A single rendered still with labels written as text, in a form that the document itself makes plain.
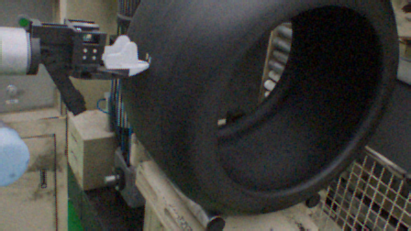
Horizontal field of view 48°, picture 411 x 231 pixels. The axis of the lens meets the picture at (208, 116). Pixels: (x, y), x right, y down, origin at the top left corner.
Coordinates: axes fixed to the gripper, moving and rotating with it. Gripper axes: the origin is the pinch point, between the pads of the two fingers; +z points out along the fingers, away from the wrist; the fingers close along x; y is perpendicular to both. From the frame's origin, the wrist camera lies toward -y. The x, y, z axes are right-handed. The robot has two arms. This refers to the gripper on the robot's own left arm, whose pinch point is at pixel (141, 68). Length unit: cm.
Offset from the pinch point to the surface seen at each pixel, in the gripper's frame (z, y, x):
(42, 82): -4, -27, 56
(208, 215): 18.4, -31.2, -6.9
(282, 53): 64, -7, 35
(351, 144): 49, -12, -12
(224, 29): 8.3, 11.4, -11.1
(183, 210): 18.1, -36.8, 2.8
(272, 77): 65, -16, 38
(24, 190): -8, -60, 50
